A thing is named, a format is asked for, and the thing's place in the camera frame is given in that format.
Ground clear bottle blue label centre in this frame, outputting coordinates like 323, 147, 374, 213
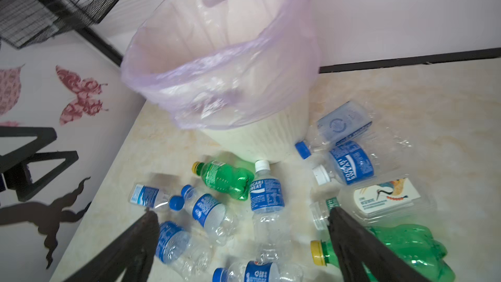
155, 221, 213, 281

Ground Pepsi water bottle blue label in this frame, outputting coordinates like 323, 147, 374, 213
212, 261, 303, 282

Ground Pocari Sweat bottle white cap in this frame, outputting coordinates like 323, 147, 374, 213
249, 160, 292, 262

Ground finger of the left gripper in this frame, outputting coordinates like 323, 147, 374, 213
0, 127, 79, 203

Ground crushed clear bottle blue cap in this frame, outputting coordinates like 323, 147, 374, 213
295, 100, 374, 159

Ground small bottle blue label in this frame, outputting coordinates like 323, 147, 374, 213
129, 184, 185, 212

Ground pink plastic bin liner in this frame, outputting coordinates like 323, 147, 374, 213
121, 0, 321, 130

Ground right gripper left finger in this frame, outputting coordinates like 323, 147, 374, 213
66, 210, 160, 282

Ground Pocari bottle near bin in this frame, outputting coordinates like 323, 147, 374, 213
312, 133, 412, 185

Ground clear bottle bird label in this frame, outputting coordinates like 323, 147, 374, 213
310, 174, 436, 231

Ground green bottle yellow cap left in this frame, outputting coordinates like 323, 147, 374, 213
192, 160, 254, 201

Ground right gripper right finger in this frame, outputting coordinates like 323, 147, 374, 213
327, 207, 428, 281

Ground green bottle yellow cap right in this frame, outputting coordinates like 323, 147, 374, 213
310, 224, 456, 281

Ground clear bottle blue cap label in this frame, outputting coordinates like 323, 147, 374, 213
181, 185, 239, 246

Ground green bottle yellow cap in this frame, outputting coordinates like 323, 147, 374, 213
310, 224, 456, 281
192, 160, 254, 201

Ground white ribbed waste bin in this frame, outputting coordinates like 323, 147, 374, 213
202, 94, 309, 163

